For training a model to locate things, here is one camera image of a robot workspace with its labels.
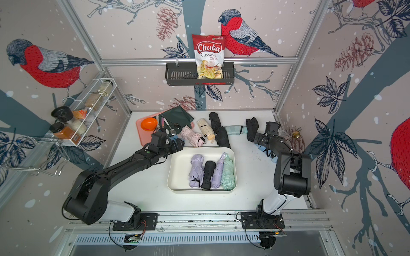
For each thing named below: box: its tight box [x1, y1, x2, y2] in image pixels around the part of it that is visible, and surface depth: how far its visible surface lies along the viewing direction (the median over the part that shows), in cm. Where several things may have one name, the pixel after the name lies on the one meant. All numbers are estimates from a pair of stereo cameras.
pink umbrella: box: [180, 125, 206, 147], surface depth 102 cm
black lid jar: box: [50, 106, 74, 123], surface depth 63 cm
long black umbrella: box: [208, 112, 232, 149], surface depth 106 cm
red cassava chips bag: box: [192, 34, 226, 79], surface depth 85 cm
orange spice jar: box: [49, 122, 75, 140], surface depth 61 cm
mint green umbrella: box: [221, 157, 236, 191], surface depth 83 cm
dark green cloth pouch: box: [158, 105, 194, 137], surface depth 117 cm
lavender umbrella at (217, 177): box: [210, 152, 228, 189], surface depth 85 cm
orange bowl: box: [140, 117, 158, 132], surface depth 110 cm
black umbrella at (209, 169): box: [200, 160, 216, 190], surface depth 86 cm
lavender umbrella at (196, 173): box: [188, 154, 205, 188], surface depth 85 cm
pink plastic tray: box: [135, 113, 195, 147], surface depth 109 cm
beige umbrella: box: [196, 118, 216, 141], surface depth 107 cm
